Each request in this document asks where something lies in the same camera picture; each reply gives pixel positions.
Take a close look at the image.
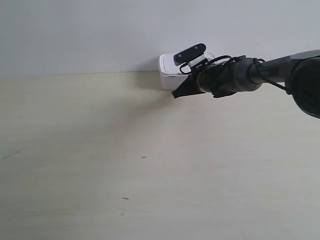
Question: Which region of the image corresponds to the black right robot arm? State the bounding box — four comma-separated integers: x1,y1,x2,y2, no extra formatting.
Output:
172,50,320,119

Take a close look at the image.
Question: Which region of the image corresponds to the black right camera cable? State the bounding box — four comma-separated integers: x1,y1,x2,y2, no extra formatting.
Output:
179,55,232,75

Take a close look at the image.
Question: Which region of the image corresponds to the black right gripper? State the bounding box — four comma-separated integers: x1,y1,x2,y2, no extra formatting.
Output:
171,63,225,99

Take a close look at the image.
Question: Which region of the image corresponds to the white lidded plastic container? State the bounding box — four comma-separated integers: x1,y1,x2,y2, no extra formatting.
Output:
158,52,215,91

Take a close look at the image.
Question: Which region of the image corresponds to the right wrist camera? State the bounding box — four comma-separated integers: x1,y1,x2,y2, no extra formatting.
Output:
173,43,207,66

